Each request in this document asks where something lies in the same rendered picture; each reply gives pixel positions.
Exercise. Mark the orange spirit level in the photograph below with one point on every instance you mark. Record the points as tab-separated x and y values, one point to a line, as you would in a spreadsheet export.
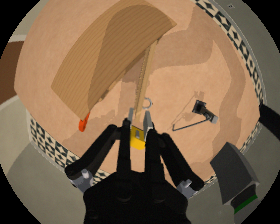
82	124

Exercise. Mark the yellow tape measure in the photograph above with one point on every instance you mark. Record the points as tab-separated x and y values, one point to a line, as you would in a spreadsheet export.
137	138

